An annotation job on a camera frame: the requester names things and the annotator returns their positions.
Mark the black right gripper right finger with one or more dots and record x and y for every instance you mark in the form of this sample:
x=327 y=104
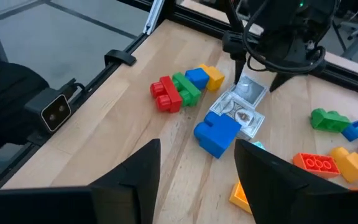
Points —
x=291 y=199

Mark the yellow toy block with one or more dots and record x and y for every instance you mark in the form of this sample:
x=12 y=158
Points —
x=214 y=77

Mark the black table-level camera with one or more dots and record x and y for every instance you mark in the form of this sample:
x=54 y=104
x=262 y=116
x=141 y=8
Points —
x=53 y=112

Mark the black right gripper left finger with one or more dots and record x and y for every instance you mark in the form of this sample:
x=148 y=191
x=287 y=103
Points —
x=104 y=202

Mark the yellow one-stud block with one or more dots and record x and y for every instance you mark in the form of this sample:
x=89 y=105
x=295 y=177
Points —
x=353 y=166

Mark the silver aluminium bar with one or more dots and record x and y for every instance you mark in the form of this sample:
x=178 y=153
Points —
x=154 y=17

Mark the mint translucent brick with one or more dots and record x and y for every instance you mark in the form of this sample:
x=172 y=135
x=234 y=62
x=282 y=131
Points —
x=258 y=145

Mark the green two-stud block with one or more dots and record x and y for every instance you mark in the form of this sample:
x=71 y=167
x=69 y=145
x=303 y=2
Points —
x=188 y=88

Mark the red-orange studded brick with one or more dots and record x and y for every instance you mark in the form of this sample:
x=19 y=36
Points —
x=315 y=165

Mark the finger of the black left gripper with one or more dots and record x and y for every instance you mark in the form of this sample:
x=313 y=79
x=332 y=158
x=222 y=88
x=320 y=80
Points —
x=236 y=46
x=281 y=79

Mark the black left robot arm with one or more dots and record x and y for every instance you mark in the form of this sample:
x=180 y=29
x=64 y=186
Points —
x=291 y=15

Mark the green toy block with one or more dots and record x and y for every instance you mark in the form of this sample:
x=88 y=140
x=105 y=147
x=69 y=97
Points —
x=328 y=121

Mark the large blue block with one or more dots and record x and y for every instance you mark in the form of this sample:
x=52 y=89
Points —
x=219 y=137

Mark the black frame bracket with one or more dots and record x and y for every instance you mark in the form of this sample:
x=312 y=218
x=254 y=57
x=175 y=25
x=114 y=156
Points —
x=120 y=57

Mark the yellow-orange translucent brick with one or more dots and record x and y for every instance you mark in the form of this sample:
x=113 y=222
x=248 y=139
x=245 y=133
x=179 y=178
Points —
x=239 y=197

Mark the red two-stud block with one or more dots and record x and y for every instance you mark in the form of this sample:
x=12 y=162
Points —
x=169 y=93

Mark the person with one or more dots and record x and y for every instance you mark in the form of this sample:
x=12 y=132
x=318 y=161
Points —
x=11 y=102

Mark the blue toy block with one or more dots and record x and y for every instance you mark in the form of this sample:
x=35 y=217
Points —
x=197 y=77

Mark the black aluminium table frame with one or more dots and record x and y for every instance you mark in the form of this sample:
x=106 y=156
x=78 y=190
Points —
x=197 y=23

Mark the small blue brick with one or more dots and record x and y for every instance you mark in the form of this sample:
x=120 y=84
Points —
x=354 y=130

